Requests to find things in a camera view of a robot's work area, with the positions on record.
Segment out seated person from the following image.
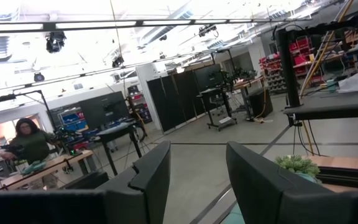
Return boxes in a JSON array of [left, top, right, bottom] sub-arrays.
[[0, 117, 57, 166]]

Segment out yellow cable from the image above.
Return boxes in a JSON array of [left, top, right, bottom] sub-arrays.
[[301, 119, 316, 156]]

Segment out black partition panels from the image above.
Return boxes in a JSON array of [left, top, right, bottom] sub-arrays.
[[146, 63, 224, 133]]

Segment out red bin rack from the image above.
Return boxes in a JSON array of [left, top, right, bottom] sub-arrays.
[[258, 36, 313, 95]]

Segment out wooden background table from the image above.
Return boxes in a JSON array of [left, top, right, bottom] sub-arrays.
[[0, 149, 94, 191]]

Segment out wooden workbench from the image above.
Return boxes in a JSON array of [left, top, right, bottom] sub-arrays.
[[232, 75, 266, 121]]

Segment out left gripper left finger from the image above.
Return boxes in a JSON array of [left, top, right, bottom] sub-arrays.
[[94, 140, 172, 224]]

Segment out black monitor pole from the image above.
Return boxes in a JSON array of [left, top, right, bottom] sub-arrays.
[[275, 14, 358, 109]]

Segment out black side table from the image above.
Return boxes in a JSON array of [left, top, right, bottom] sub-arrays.
[[94, 121, 143, 177]]

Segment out white plastic bag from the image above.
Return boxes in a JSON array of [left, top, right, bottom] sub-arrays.
[[337, 72, 358, 94]]

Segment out blue storage bins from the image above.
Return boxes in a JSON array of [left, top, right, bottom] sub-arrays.
[[57, 111, 89, 132]]

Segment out yellow poles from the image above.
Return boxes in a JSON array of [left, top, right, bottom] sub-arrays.
[[297, 0, 356, 99]]

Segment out black rolling desk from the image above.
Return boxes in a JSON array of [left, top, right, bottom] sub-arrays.
[[196, 86, 239, 132]]

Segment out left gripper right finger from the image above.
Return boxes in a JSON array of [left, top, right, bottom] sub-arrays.
[[225, 141, 323, 224]]

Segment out large black display screen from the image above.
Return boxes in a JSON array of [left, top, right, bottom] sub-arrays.
[[77, 90, 131, 130]]

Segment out green rubber slide sandal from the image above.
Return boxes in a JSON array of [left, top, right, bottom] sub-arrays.
[[221, 201, 246, 224]]

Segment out grey desk with pole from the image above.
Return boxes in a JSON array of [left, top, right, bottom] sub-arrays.
[[282, 88, 358, 121]]

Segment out black box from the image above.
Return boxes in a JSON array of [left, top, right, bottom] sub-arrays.
[[247, 87, 274, 119]]

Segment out small green potted plant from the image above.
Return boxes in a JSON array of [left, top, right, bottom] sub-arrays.
[[274, 154, 322, 185]]

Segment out black monitor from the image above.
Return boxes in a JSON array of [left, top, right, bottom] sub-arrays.
[[193, 63, 224, 91]]

